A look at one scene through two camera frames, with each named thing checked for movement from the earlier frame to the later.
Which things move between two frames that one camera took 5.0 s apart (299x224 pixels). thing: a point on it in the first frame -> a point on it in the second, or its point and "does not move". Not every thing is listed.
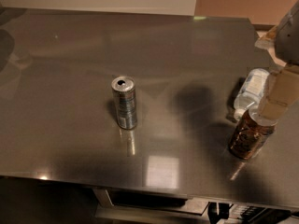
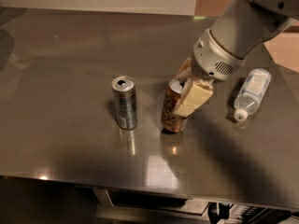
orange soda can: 249,134 -> 172,121
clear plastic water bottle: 251,91 does not move
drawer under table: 118,204 does not move
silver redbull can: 124,91 does not move
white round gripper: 288,44 -> 214,61
